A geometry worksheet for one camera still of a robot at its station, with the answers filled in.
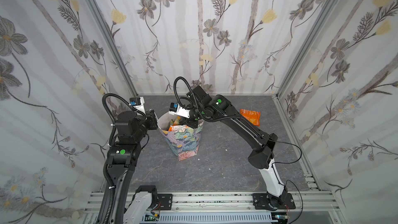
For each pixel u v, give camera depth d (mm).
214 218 704
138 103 553
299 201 752
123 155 449
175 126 702
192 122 646
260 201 735
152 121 590
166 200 736
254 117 1043
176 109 614
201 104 561
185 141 770
